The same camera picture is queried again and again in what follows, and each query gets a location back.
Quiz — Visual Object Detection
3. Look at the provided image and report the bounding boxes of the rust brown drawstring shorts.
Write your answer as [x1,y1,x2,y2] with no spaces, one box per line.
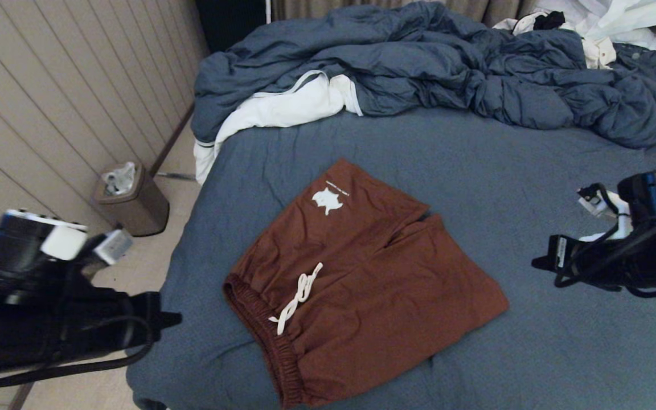
[223,158,511,409]

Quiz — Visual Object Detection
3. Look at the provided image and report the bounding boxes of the brown trash bin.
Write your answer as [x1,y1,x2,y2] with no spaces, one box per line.
[90,162,170,237]

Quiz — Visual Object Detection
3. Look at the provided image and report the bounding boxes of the bed with blue sheet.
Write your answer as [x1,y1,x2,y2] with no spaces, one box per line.
[126,105,656,410]

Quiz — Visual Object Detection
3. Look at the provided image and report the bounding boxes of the clear plastic bin liner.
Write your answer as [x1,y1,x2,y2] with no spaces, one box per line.
[102,162,136,196]

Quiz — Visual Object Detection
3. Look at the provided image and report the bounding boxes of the cream buttoned garment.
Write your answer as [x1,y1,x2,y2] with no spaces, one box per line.
[492,11,617,70]

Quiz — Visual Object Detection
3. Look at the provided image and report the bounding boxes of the black cloth item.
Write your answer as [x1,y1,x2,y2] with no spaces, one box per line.
[533,10,567,31]

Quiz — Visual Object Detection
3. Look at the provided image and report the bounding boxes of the white shirt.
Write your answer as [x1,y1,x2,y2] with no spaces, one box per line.
[533,0,656,52]

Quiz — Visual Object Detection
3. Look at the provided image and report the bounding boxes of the white pillow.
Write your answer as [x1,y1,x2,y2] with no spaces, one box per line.
[193,70,364,186]

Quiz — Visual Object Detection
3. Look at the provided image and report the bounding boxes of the rumpled blue duvet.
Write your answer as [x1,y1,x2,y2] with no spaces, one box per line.
[191,0,656,150]

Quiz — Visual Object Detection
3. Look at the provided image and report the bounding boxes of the dark cabinet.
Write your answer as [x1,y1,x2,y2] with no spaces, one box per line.
[195,0,267,55]

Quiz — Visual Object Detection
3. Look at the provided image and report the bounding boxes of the beige curtain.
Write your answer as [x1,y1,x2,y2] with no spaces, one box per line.
[271,0,539,28]

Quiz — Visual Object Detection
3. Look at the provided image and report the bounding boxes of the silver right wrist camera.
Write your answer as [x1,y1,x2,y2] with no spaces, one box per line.
[576,183,609,218]

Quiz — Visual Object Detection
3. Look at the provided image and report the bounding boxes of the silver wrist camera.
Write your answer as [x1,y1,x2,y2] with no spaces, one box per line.
[96,229,134,267]
[576,183,609,218]

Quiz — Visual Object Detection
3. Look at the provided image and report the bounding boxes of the white right camera bracket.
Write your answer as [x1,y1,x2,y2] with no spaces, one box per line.
[580,194,635,242]

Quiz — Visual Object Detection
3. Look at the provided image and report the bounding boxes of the white camera bracket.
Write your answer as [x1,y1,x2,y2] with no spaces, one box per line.
[580,194,635,242]
[5,208,89,261]

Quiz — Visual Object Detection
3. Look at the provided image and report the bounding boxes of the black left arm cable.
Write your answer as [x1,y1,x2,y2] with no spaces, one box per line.
[0,315,155,393]

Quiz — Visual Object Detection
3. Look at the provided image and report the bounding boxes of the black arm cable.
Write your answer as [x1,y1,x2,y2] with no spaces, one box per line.
[553,185,656,300]
[0,315,155,393]

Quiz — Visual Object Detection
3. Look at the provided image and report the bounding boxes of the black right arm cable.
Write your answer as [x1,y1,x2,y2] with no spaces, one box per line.
[553,185,656,300]

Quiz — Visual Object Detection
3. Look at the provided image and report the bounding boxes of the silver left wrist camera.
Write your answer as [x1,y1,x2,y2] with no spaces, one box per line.
[96,229,134,267]

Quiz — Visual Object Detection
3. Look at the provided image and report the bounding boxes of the white left camera bracket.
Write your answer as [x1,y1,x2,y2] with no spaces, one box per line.
[5,208,89,261]

